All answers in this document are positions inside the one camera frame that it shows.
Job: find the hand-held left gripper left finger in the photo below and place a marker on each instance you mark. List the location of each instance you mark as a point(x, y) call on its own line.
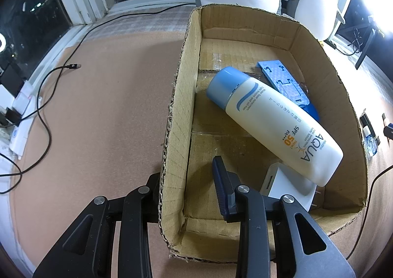
point(135, 204)

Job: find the black tripod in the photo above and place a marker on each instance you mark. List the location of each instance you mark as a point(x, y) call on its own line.
point(367, 45)

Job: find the white power strip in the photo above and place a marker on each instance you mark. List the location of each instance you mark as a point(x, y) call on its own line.
point(21, 124)

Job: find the cardboard box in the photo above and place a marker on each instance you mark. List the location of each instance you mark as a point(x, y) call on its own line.
point(181, 112)

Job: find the beige floor mat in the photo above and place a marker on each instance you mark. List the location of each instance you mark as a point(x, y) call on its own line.
point(107, 97)

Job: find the white charger adapter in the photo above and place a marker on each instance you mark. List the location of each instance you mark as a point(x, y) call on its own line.
point(288, 186)

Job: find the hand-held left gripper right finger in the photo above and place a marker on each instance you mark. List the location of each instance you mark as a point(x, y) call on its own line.
point(222, 186)

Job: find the black power adapter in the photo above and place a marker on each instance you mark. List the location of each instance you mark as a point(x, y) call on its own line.
point(10, 78)

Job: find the small blue packet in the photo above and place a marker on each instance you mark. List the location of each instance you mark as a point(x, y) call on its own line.
point(372, 144)

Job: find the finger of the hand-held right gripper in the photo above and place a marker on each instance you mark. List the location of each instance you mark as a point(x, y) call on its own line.
point(389, 133)

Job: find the white lotion bottle blue cap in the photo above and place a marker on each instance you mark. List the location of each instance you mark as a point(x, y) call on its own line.
point(270, 121)

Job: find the blue phone stand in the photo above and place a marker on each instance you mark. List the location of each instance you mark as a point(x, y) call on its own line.
point(282, 78)

